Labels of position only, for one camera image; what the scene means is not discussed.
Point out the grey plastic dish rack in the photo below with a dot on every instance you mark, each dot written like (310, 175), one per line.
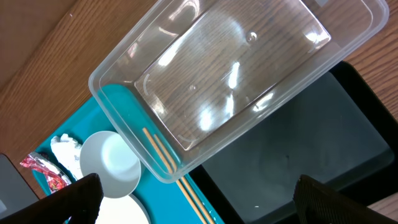
(15, 193)

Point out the teal serving tray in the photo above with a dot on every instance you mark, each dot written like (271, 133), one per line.
(164, 202)

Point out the red snack wrapper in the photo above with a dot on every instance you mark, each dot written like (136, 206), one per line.
(55, 178)

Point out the black plastic tray bin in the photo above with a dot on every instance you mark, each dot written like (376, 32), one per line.
(336, 131)

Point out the large white plate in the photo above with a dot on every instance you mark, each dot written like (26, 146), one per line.
(122, 210)

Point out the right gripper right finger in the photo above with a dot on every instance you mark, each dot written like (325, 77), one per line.
(317, 203)

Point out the crumpled white tissue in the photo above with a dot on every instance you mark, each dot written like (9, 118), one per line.
(67, 151)

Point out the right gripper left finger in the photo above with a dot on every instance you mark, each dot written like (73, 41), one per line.
(76, 203)

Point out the grey metal saucer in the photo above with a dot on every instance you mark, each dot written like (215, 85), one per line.
(106, 154)

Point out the right wooden chopstick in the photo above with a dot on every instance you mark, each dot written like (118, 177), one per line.
(183, 184)

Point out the clear plastic bin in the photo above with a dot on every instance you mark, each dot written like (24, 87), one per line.
(205, 72)

